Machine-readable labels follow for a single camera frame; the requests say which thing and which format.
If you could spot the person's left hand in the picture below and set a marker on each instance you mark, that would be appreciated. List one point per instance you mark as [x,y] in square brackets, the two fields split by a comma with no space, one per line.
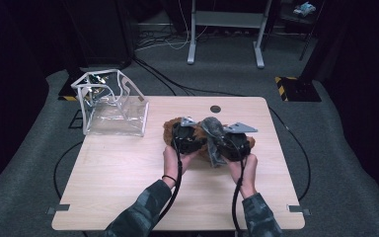
[177,164]

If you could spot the black striped stand base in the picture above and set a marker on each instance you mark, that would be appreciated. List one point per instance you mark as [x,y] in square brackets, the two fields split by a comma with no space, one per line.
[301,90]
[66,90]

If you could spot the white metal desk frame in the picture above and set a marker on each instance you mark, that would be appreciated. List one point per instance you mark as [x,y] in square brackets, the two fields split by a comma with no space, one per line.
[227,19]

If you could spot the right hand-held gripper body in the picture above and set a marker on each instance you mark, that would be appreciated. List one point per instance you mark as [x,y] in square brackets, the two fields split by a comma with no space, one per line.
[237,146]

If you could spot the person's right hand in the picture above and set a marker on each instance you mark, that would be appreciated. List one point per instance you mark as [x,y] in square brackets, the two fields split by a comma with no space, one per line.
[246,177]

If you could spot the black side table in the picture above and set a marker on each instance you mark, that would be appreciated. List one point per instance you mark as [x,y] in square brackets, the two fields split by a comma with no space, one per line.
[296,23]

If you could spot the clear plastic bag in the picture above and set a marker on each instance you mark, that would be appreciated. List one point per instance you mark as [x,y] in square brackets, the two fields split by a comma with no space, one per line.
[112,112]

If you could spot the black cabinet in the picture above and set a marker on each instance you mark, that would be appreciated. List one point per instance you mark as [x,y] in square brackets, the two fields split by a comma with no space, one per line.
[102,33]

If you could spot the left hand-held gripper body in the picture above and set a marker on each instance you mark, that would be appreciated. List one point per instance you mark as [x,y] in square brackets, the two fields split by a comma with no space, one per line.
[187,138]

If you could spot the brown teddy bear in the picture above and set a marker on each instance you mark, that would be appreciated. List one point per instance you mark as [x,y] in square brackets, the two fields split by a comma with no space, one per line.
[169,131]

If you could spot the black wristband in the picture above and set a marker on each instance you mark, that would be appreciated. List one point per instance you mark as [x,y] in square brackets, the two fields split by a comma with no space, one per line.
[169,177]

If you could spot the blue white bundle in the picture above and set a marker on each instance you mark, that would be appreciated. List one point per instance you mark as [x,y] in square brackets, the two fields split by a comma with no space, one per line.
[304,9]

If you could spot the grey cloth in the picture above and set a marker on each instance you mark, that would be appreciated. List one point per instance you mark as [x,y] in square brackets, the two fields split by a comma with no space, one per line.
[213,131]

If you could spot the grey table bracket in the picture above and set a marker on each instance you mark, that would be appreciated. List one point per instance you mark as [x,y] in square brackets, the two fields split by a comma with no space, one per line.
[58,208]
[299,209]

